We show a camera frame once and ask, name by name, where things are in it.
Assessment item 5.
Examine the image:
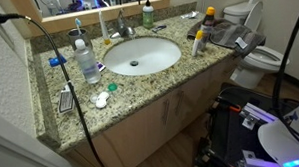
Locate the white tube with yellow cap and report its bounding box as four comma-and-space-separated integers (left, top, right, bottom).
190, 30, 206, 57

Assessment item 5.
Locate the white blue toothbrush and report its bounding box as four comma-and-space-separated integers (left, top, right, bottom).
74, 17, 83, 36

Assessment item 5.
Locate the beige vanity cabinet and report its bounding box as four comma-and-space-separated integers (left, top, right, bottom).
60, 54, 243, 167

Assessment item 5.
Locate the clear plastic bottle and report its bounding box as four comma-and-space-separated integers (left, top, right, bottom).
73, 37, 102, 85

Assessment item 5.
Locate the white cable warning tag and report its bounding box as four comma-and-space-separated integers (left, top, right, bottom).
56, 83, 77, 115

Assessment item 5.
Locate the green soap pump bottle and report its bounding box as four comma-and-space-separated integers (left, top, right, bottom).
142, 0, 156, 31

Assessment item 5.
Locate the white contact lens case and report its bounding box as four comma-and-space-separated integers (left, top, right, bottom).
89, 91, 110, 110

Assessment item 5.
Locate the crumpled silver wrapper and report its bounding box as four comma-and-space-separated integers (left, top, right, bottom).
180, 10, 200, 20

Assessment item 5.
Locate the white toilet lid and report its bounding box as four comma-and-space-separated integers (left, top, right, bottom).
243, 0, 266, 33

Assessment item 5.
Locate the black power cable with plug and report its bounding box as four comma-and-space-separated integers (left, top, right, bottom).
0, 8, 110, 167

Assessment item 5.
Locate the grey metal cup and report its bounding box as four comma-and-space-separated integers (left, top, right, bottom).
67, 27, 93, 52

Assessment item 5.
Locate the chrome sink faucet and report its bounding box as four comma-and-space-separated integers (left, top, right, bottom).
108, 7, 137, 40

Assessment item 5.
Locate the white toilet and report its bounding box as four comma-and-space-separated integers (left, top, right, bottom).
222, 1, 291, 91

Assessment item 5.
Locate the grey towel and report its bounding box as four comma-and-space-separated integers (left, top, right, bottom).
186, 16, 268, 60

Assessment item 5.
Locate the wooden framed mirror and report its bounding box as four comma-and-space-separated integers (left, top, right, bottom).
10, 0, 173, 36

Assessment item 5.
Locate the spray can with orange cap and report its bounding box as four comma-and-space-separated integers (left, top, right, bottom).
199, 6, 218, 53

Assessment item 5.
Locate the metal cabinet door handle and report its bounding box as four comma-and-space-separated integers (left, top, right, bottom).
160, 98, 171, 126

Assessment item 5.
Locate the green round cap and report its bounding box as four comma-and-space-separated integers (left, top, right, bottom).
107, 82, 119, 93

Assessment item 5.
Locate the black robot cart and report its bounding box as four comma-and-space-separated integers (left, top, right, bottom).
191, 79, 299, 167

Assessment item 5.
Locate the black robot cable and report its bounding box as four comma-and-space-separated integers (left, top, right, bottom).
268, 0, 299, 153

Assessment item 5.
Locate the white oval sink basin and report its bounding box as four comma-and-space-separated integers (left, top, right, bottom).
101, 35, 183, 78

